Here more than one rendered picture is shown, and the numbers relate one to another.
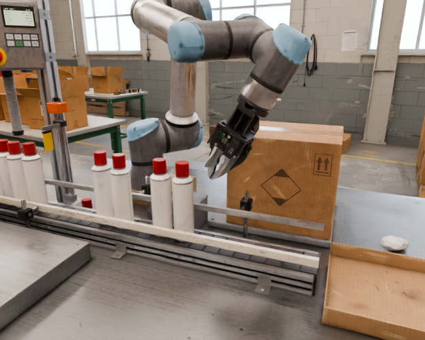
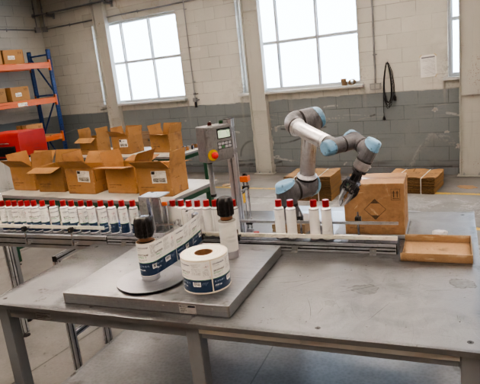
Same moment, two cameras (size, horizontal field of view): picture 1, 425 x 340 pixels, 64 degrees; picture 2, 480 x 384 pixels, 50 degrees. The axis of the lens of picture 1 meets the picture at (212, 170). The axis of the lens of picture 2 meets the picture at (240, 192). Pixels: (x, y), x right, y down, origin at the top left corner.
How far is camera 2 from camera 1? 1.75 m
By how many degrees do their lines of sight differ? 6
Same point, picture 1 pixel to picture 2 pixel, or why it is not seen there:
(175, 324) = (337, 267)
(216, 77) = (280, 119)
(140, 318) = (321, 267)
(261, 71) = (362, 157)
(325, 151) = (395, 187)
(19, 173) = not seen: hidden behind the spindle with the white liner
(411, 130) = not seen: outside the picture
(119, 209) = (292, 228)
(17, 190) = not seen: hidden behind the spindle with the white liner
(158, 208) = (314, 224)
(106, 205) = (283, 228)
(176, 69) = (305, 149)
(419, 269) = (449, 241)
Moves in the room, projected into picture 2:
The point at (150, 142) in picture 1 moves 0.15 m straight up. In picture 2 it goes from (291, 193) to (289, 167)
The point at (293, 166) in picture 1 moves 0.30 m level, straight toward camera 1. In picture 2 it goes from (380, 196) to (380, 214)
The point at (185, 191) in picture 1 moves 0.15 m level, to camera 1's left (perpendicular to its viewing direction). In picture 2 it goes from (328, 213) to (298, 216)
